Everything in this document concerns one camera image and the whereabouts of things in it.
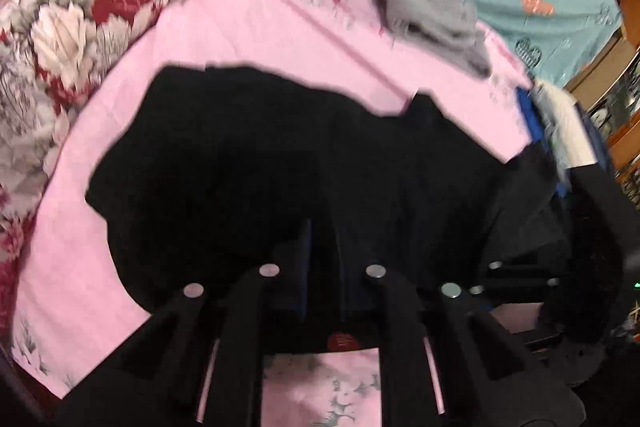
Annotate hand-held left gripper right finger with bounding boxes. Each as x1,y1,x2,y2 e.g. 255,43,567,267
335,227,583,427

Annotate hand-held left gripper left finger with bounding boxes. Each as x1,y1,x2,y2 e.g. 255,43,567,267
64,218,314,427

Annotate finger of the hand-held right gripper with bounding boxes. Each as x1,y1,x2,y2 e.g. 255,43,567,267
469,258,568,308
517,328,568,354

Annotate black pants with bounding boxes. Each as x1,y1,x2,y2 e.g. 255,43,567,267
85,64,571,354

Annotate white garment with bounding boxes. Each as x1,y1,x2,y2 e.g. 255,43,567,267
531,81,602,170

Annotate wooden shelf unit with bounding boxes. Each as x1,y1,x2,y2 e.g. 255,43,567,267
564,0,640,210

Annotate pile of folded clothes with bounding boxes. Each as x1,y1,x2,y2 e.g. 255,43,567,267
515,87,617,200

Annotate pink bed sheet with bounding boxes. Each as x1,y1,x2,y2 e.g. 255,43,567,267
10,0,546,427

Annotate grey cloth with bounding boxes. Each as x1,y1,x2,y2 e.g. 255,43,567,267
368,0,494,78

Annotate red floral quilt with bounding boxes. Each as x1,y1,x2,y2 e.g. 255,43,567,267
0,0,271,343

